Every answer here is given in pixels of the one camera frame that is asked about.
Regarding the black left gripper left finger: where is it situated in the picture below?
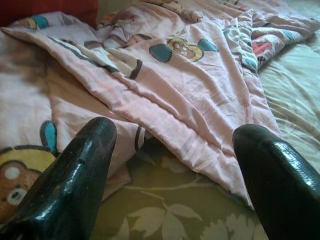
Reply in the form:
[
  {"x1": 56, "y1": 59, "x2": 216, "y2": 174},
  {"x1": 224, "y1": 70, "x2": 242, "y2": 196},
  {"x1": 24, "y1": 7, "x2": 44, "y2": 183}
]
[{"x1": 0, "y1": 116, "x2": 118, "y2": 240}]

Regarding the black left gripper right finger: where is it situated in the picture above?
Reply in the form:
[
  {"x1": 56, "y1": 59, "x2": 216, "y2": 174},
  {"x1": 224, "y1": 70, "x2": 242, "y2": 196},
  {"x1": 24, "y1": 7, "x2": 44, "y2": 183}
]
[{"x1": 232, "y1": 124, "x2": 320, "y2": 240}]

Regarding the pink cartoon bear blanket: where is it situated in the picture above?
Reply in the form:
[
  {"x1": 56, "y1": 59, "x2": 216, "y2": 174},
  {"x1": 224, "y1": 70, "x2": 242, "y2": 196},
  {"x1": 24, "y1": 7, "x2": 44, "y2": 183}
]
[{"x1": 0, "y1": 0, "x2": 320, "y2": 208}]

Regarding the bed with beige floral sheet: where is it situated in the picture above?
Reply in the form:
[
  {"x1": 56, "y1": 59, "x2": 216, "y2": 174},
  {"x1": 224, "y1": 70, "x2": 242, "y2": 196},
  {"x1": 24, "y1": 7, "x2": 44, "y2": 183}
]
[{"x1": 91, "y1": 0, "x2": 320, "y2": 240}]

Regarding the large red cushion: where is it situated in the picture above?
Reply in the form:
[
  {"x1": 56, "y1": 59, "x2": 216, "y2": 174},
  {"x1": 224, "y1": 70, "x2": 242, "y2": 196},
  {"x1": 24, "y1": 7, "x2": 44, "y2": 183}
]
[{"x1": 0, "y1": 0, "x2": 99, "y2": 29}]

